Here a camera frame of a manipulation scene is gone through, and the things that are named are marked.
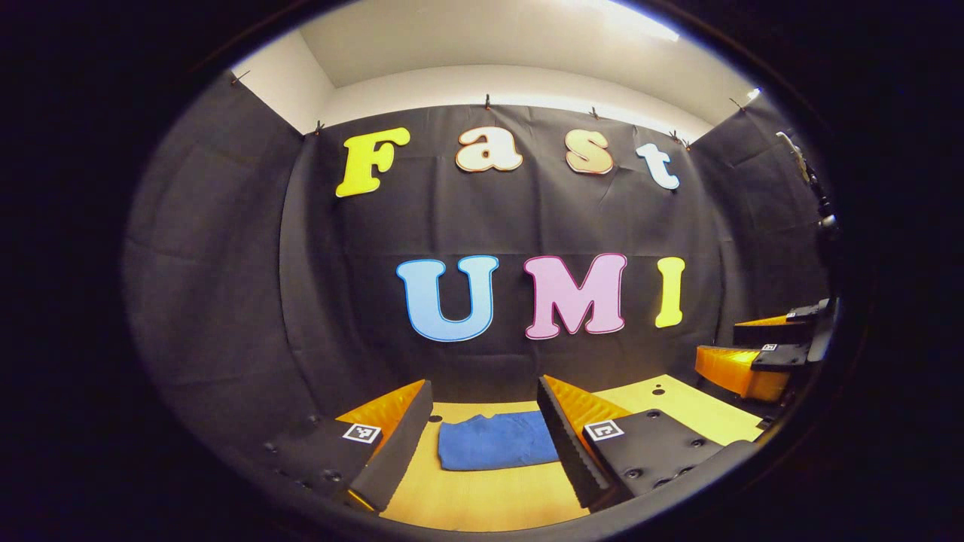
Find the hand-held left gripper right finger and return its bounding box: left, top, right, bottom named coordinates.
left=536, top=374, right=730, bottom=513

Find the white cord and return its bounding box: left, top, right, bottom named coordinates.
left=776, top=132, right=812, bottom=183

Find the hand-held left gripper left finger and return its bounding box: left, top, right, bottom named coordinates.
left=264, top=379, right=435, bottom=514

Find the blue corduroy jacket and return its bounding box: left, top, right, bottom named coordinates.
left=438, top=410, right=562, bottom=472

